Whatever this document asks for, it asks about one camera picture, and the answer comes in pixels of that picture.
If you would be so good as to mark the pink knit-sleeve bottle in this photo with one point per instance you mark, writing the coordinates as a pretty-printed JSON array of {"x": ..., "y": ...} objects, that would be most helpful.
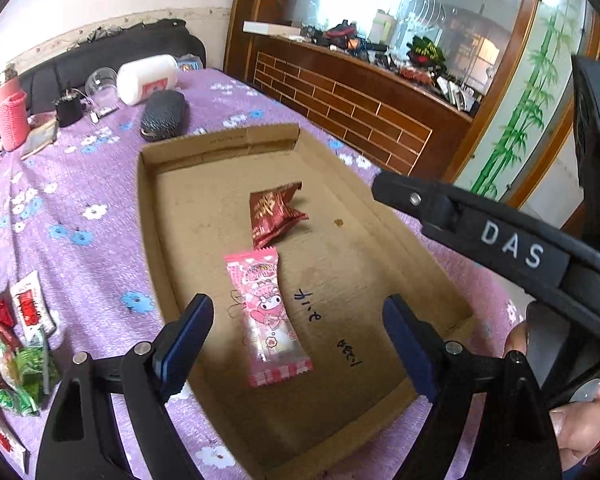
[{"x": 14, "y": 126}]

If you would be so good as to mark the clear glass cup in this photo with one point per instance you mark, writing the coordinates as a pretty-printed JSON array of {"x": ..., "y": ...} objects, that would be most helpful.
[{"x": 101, "y": 88}]

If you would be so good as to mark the cardboard tray box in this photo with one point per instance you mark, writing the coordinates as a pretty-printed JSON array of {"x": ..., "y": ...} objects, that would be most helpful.
[{"x": 336, "y": 270}]

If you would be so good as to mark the pink cartoon candy packet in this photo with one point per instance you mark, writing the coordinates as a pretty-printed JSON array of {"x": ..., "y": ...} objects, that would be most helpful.
[{"x": 275, "y": 351}]

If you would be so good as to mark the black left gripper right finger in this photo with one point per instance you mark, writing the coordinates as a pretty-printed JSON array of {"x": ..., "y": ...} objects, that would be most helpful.
[{"x": 516, "y": 438}]

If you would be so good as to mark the white plastic jar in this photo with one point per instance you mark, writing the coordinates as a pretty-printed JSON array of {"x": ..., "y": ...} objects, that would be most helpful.
[{"x": 138, "y": 80}]

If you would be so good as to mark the person right hand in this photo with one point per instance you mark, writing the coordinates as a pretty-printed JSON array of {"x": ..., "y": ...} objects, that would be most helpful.
[{"x": 577, "y": 429}]

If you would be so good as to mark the dark red snack packet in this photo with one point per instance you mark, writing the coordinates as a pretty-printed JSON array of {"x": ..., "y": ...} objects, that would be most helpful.
[{"x": 272, "y": 215}]

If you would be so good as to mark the white red snack packet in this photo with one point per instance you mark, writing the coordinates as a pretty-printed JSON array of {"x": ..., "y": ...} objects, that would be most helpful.
[{"x": 30, "y": 307}]

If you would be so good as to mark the green snack packet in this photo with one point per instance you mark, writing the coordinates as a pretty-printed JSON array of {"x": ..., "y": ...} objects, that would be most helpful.
[{"x": 28, "y": 376}]

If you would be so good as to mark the wooden brick-pattern cabinet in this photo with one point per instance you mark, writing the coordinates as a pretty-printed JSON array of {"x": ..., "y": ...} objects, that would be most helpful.
[{"x": 389, "y": 119}]

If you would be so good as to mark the bamboo pattern glass door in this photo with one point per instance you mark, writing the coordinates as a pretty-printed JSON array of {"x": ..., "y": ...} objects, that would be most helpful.
[{"x": 532, "y": 99}]

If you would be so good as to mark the black glasses case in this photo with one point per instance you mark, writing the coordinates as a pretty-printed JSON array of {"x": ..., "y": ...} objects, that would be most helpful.
[{"x": 164, "y": 116}]

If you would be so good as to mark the small booklet card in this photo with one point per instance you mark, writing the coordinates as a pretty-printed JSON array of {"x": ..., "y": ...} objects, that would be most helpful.
[{"x": 39, "y": 138}]

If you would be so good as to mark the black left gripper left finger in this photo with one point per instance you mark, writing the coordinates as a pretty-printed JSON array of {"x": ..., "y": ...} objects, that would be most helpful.
[{"x": 81, "y": 438}]

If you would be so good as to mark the small black pouch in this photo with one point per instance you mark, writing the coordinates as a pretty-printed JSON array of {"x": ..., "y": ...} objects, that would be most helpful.
[{"x": 69, "y": 109}]

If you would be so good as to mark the black sofa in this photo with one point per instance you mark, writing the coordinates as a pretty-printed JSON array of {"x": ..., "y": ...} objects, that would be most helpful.
[{"x": 45, "y": 83}]

